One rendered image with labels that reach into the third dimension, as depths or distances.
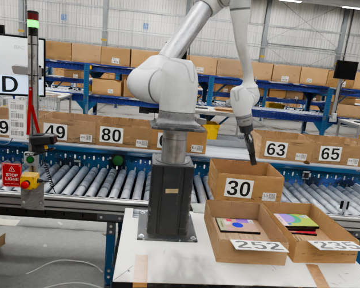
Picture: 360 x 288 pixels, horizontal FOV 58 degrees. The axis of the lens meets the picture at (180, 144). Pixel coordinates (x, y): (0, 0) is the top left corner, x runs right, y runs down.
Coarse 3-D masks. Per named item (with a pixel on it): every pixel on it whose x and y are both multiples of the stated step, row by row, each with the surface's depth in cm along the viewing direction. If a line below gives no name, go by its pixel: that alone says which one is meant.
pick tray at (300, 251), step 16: (272, 208) 167; (288, 208) 168; (304, 208) 169; (320, 224) 161; (336, 224) 149; (288, 240) 136; (304, 240) 148; (320, 240) 150; (336, 240) 148; (352, 240) 138; (288, 256) 135; (304, 256) 131; (320, 256) 132; (336, 256) 133; (352, 256) 134
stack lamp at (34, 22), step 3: (27, 15) 150; (30, 15) 150; (33, 15) 150; (36, 15) 151; (27, 18) 150; (30, 18) 150; (33, 18) 150; (36, 18) 151; (27, 21) 151; (30, 21) 150; (33, 21) 150; (36, 21) 151; (27, 24) 151; (30, 24) 150; (33, 24) 151; (36, 24) 152
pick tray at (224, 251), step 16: (208, 208) 151; (224, 208) 162; (240, 208) 163; (256, 208) 163; (208, 224) 148; (256, 224) 160; (272, 224) 145; (224, 240) 124; (256, 240) 144; (272, 240) 143; (224, 256) 126; (240, 256) 126; (256, 256) 127; (272, 256) 127
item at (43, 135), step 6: (30, 138) 157; (36, 138) 157; (42, 138) 157; (48, 138) 158; (54, 138) 159; (36, 144) 158; (42, 144) 158; (48, 144) 159; (36, 150) 160; (42, 150) 160
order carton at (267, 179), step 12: (216, 168) 212; (228, 168) 212; (240, 168) 213; (252, 168) 213; (264, 168) 214; (216, 180) 185; (252, 180) 184; (264, 180) 185; (276, 180) 185; (216, 192) 185; (252, 192) 186; (264, 192) 186; (276, 192) 187
